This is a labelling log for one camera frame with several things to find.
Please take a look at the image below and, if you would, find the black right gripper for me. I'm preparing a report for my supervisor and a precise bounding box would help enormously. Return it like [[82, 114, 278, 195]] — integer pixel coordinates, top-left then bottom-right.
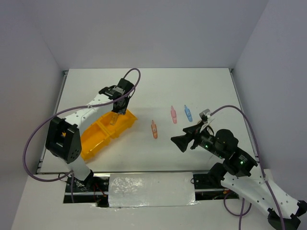
[[170, 120, 225, 158]]

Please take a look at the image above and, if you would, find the pink highlighter pen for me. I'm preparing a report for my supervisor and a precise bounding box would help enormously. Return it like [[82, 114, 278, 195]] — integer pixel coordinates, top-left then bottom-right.
[[171, 106, 177, 124]]

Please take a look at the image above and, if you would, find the orange highlighter pen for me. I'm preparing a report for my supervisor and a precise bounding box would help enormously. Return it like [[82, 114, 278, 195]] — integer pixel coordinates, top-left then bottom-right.
[[151, 120, 158, 139]]

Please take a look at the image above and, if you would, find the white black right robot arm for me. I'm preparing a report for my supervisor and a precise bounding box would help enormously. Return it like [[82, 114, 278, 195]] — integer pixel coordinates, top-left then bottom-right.
[[171, 124, 307, 230]]

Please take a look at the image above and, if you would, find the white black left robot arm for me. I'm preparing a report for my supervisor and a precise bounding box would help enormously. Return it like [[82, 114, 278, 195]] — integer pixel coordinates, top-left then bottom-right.
[[45, 78, 135, 191]]

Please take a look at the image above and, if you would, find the blue highlighter pen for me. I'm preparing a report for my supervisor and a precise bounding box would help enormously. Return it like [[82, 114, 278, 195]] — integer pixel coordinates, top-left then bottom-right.
[[184, 105, 193, 122]]

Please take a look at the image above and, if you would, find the yellow compartment bin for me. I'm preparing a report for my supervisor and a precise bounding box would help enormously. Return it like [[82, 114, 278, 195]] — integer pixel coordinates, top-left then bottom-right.
[[81, 110, 137, 161]]

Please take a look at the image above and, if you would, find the silver foil covered panel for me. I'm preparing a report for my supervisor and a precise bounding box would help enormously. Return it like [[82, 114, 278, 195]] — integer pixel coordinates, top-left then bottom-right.
[[108, 172, 197, 207]]

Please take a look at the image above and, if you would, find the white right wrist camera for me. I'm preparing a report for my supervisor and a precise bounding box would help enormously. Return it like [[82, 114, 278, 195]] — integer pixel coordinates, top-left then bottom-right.
[[199, 109, 214, 131]]

